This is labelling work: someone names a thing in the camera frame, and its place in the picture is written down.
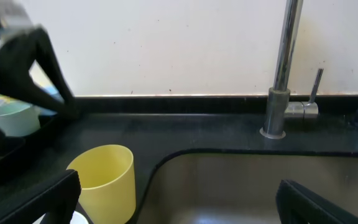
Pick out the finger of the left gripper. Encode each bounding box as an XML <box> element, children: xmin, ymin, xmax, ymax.
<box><xmin>0</xmin><ymin>73</ymin><xmax>81</xmax><ymax>121</ymax></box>
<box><xmin>26</xmin><ymin>27</ymin><xmax>78</xmax><ymax>110</ymax></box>

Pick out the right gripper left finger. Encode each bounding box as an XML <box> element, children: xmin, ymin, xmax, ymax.
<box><xmin>0</xmin><ymin>169</ymin><xmax>82</xmax><ymax>224</ymax></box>

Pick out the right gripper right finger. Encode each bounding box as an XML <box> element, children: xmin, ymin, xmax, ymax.
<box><xmin>275</xmin><ymin>179</ymin><xmax>358</xmax><ymax>224</ymax></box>

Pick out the white cup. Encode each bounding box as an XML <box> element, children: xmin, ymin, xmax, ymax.
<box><xmin>32</xmin><ymin>210</ymin><xmax>90</xmax><ymax>224</ymax></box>

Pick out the blue cup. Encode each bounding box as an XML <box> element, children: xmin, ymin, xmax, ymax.
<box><xmin>37</xmin><ymin>86</ymin><xmax>65</xmax><ymax>116</ymax></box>

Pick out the yellow cup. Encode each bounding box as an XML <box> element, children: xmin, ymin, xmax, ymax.
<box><xmin>66</xmin><ymin>144</ymin><xmax>136</xmax><ymax>224</ymax></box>
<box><xmin>0</xmin><ymin>94</ymin><xmax>18</xmax><ymax>104</ymax></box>

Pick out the green cup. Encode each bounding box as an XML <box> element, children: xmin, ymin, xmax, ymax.
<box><xmin>0</xmin><ymin>103</ymin><xmax>42</xmax><ymax>138</ymax></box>

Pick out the black tray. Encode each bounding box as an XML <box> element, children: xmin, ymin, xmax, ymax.
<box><xmin>0</xmin><ymin>105</ymin><xmax>80</xmax><ymax>187</ymax></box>

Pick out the steel sink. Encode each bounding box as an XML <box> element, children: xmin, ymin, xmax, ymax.
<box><xmin>135</xmin><ymin>149</ymin><xmax>358</xmax><ymax>224</ymax></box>

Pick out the steel tap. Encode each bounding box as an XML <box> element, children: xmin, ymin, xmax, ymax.
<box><xmin>259</xmin><ymin>0</ymin><xmax>324</xmax><ymax>140</ymax></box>

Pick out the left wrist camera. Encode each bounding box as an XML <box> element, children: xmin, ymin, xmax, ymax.
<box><xmin>0</xmin><ymin>0</ymin><xmax>39</xmax><ymax>55</ymax></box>

